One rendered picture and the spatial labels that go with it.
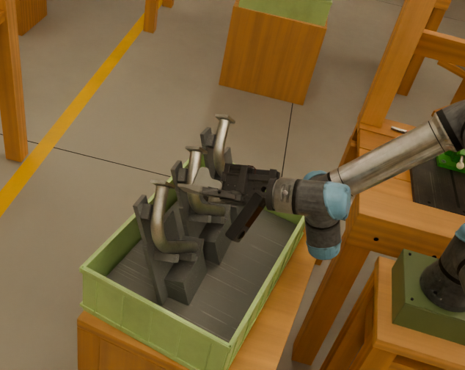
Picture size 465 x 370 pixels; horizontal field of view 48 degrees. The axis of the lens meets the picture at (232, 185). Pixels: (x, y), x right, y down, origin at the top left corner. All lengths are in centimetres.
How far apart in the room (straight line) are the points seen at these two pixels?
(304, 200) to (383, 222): 74
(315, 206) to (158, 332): 52
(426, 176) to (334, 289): 54
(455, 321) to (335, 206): 61
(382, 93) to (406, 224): 62
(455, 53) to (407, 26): 26
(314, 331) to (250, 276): 78
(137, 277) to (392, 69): 127
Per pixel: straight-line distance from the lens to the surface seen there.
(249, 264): 155
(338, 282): 201
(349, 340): 194
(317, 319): 218
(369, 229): 181
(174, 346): 134
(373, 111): 224
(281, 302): 156
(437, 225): 187
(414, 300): 152
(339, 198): 106
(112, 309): 138
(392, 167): 119
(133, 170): 311
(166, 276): 139
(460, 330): 159
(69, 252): 266
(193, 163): 133
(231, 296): 146
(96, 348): 151
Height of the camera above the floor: 198
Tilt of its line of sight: 40 degrees down
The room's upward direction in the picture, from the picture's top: 14 degrees clockwise
